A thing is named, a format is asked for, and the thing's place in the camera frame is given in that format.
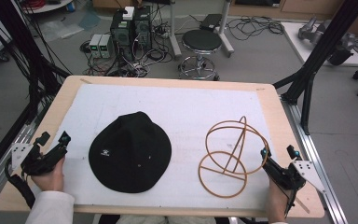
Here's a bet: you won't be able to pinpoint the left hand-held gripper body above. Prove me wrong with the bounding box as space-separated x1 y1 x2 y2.
10 141 68 177

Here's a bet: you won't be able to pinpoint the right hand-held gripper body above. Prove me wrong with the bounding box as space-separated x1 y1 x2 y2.
262 158 328 217

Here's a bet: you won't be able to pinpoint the person's left hand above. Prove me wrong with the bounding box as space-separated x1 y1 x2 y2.
30 156 66 193

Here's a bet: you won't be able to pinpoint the person's right hand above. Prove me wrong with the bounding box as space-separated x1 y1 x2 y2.
264 176 294 224

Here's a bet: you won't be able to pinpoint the black bucket hat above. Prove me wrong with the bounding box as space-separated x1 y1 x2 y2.
88 111 172 194

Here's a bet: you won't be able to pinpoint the grey bench power supply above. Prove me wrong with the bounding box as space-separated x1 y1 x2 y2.
89 34 103 59
99 34 115 59

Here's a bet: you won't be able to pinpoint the white table mat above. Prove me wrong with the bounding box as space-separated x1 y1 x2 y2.
31 83 282 211

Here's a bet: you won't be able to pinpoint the white floor platform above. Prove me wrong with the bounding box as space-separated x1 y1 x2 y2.
281 21 358 68

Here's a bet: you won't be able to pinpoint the clear plastic sheet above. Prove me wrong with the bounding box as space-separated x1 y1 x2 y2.
38 11 103 42

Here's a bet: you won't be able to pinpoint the black computer tower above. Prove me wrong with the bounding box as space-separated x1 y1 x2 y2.
109 8 135 62
132 5 154 52

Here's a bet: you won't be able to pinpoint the grey robot device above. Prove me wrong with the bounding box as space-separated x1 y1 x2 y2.
297 16 356 67

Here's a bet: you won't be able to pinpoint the grey desk leg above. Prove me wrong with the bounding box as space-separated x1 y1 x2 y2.
167 0 183 59
216 0 236 59

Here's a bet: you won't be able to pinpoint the black round stool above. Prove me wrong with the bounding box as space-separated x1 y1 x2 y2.
177 29 224 81

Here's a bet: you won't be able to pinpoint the round white table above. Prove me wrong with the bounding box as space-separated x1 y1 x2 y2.
21 0 75 15

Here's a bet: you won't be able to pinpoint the white box on computer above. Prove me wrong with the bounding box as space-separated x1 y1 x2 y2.
122 6 136 21

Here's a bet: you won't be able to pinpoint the black box on floor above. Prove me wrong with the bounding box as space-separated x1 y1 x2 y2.
199 13 224 33

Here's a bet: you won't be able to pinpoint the aluminium table rail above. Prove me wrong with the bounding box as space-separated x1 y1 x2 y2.
280 95 350 224
0 104 50 210

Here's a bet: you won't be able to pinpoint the black sleeved gripper cable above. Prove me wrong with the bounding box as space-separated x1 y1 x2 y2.
4 157 37 210

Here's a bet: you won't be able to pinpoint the wooden ring hat stand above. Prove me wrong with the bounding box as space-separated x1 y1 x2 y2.
198 115 270 199

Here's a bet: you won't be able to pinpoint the black metal stand frame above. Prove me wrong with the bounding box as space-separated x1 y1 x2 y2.
0 0 73 125
272 0 358 136

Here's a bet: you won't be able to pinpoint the cables by computers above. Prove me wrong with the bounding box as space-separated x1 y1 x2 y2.
79 27 175 78

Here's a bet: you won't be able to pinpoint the tangle of black floor cables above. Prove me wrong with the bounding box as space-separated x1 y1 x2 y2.
225 14 285 42

